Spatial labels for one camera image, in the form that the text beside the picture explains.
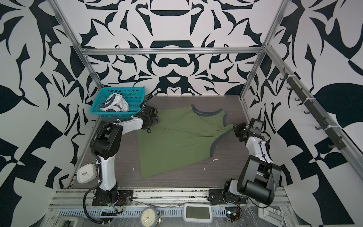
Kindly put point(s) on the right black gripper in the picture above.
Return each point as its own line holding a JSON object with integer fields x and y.
{"x": 238, "y": 128}

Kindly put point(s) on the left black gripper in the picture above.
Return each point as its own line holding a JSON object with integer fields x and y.
{"x": 156, "y": 119}

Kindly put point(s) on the green tank top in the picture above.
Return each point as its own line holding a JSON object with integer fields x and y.
{"x": 183, "y": 136}

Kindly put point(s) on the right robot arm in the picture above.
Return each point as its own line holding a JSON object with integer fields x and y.
{"x": 260, "y": 177}

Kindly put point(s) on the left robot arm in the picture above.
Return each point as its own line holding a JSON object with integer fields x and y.
{"x": 106, "y": 143}

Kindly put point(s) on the white grey tank top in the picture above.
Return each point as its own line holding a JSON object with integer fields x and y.
{"x": 115, "y": 103}

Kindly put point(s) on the teal plastic basket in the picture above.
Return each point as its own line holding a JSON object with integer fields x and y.
{"x": 133, "y": 96}

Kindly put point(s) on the white round plastic object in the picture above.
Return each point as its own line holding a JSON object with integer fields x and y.
{"x": 86, "y": 173}

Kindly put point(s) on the white digital timer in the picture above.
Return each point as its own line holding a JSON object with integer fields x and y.
{"x": 197, "y": 213}

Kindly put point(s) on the round analog clock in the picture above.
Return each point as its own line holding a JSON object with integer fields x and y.
{"x": 149, "y": 217}

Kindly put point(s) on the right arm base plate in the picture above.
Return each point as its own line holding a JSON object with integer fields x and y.
{"x": 218, "y": 197}

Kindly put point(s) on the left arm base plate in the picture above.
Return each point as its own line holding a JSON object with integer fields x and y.
{"x": 118, "y": 198}

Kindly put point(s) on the white plastic bracket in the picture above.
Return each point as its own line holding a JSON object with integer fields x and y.
{"x": 271, "y": 215}

